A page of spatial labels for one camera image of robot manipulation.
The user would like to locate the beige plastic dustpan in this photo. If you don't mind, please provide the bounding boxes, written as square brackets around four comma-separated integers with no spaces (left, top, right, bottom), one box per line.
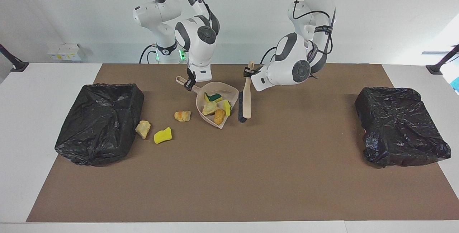
[175,76,240,130]

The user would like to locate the beige hand brush black bristles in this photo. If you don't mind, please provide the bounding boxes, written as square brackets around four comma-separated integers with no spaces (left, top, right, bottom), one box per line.
[238,61,256,123]

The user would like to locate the pale orange-striped bread chunk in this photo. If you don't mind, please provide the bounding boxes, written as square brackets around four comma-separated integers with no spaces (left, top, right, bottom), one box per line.
[202,101,218,116]

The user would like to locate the black bag lined bin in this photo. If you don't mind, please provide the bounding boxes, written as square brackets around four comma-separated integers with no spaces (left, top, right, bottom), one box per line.
[55,83,145,166]
[354,87,452,168]

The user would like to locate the small orange striped croissant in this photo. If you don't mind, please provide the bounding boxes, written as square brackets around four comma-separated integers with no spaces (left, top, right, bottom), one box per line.
[174,110,192,122]

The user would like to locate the plain yellow sponge piece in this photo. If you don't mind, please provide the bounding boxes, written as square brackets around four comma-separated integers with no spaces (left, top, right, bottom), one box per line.
[153,127,172,144]

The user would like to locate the pale flaky pastry piece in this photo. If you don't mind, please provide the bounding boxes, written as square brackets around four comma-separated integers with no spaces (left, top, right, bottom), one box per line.
[135,120,151,140]

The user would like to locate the brown table mat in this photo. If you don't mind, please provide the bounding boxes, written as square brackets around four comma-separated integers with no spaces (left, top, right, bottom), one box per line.
[26,63,459,223]

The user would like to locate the black stand leg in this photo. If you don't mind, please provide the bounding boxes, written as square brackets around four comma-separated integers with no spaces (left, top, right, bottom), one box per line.
[0,43,29,72]
[426,44,459,75]

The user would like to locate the black left base cable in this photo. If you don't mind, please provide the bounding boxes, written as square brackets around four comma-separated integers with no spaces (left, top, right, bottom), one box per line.
[260,46,279,64]

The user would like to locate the black base cable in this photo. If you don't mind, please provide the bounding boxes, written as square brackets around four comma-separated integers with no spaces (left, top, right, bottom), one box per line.
[260,46,279,64]
[139,44,159,64]

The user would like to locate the black right base cable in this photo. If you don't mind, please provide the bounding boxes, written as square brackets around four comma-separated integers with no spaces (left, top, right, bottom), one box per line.
[139,44,159,64]

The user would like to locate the white wall outlet box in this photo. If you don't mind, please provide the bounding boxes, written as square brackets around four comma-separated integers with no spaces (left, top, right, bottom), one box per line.
[47,43,83,61]

